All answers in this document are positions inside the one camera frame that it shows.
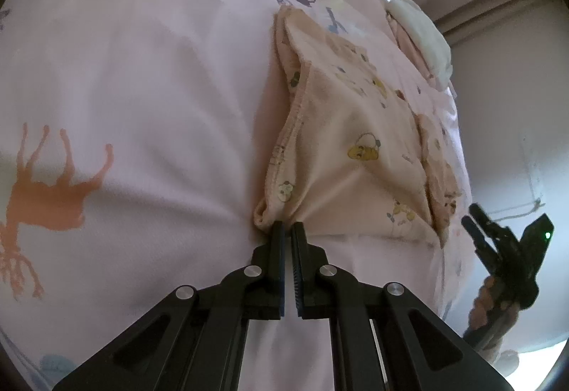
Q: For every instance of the pink animal print blanket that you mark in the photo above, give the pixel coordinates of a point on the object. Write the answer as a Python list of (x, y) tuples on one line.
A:
[(133, 84)]

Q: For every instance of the person's right hand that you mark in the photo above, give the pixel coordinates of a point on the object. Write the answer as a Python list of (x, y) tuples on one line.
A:
[(482, 306)]

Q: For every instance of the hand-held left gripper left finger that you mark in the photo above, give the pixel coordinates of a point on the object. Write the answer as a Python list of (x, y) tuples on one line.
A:
[(266, 280)]

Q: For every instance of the pink bear print shirt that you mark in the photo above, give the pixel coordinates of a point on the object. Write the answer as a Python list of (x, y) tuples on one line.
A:
[(355, 115)]

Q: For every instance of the white folded clothes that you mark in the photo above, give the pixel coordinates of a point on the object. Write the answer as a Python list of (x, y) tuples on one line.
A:
[(426, 35)]

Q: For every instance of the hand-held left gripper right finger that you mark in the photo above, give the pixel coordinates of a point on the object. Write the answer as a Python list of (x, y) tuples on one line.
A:
[(311, 280)]

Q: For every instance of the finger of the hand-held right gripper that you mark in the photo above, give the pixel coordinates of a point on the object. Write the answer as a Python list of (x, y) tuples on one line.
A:
[(486, 220), (475, 235)]

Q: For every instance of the pink folded clothes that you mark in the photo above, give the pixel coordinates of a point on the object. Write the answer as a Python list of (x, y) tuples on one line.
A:
[(402, 33)]

